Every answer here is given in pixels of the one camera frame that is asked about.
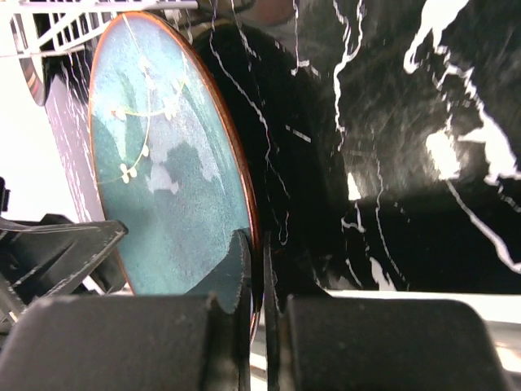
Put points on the black marble pattern mat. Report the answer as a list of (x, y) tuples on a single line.
[(382, 138)]

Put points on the teal glazed floral plate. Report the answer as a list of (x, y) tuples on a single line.
[(169, 164)]

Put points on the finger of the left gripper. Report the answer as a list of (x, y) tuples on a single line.
[(46, 260)]

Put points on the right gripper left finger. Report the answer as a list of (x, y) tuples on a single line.
[(136, 343)]

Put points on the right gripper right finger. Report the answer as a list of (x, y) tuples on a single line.
[(319, 342)]

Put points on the white wire dish rack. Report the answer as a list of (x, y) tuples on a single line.
[(51, 28)]

